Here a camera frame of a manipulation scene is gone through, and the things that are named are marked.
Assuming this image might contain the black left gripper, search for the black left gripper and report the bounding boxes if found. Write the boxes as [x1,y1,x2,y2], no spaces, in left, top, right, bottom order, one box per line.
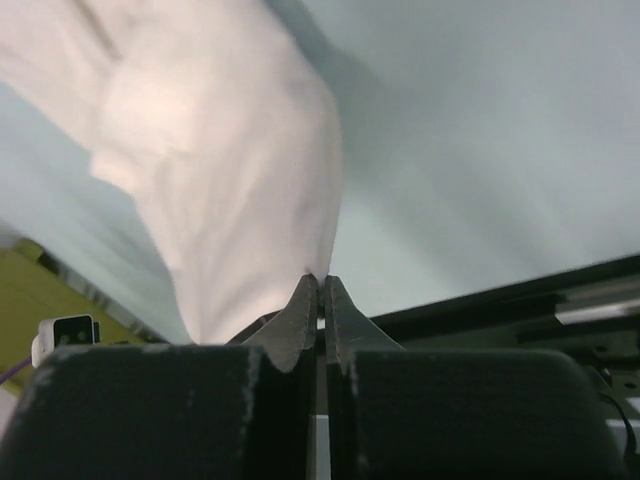
[31,314,100,368]

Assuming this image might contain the white t shirt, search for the white t shirt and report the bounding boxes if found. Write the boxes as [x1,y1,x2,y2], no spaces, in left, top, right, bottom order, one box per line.
[1,1,342,344]

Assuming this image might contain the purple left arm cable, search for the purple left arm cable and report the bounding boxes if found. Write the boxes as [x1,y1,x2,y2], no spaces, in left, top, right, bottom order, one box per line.
[0,357,34,389]

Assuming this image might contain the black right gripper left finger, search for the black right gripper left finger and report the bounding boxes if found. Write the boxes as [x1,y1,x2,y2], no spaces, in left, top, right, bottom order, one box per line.
[1,276,318,479]

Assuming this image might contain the olive green plastic bin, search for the olive green plastic bin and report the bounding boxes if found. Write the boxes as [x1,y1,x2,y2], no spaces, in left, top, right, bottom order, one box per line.
[1,239,154,395]

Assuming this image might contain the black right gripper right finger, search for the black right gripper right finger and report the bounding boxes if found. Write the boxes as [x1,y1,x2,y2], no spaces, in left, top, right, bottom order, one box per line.
[324,276,630,479]

